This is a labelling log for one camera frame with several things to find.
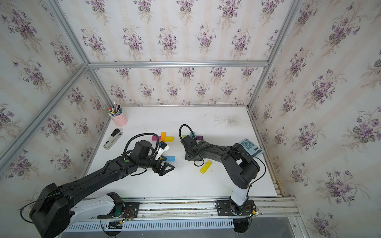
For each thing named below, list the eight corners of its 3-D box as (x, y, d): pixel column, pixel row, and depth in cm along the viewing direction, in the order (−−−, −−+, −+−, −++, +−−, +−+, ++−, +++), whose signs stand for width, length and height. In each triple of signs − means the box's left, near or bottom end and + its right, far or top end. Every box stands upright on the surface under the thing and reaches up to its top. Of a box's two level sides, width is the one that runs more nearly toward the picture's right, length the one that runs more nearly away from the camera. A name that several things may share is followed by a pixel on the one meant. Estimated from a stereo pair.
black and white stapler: (105, 148, 97) (101, 144, 93) (119, 132, 106) (116, 127, 102) (109, 150, 97) (106, 146, 93) (123, 133, 106) (121, 129, 101)
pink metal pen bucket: (116, 127, 110) (110, 117, 101) (119, 119, 114) (114, 110, 106) (126, 127, 110) (120, 118, 101) (128, 119, 114) (124, 110, 106)
